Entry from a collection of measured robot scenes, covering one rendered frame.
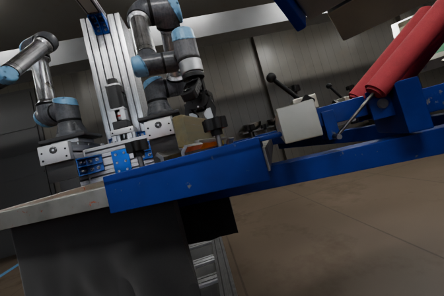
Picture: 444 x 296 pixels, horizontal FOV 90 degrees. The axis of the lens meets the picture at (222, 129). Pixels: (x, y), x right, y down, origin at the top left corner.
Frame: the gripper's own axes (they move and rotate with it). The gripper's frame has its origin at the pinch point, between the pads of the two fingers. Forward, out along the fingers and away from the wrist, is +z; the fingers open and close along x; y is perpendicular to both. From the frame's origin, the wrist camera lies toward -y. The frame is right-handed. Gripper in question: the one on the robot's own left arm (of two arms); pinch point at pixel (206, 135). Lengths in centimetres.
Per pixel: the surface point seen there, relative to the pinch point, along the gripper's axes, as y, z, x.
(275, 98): 434, -63, -41
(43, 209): -29.2, 7.8, 29.2
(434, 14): -8, -12, -59
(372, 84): -7.9, -0.7, -44.1
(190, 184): -30.3, 9.1, -4.7
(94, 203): -29.2, 8.9, 16.4
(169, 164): -30.3, 5.0, -1.7
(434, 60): 55, -9, -97
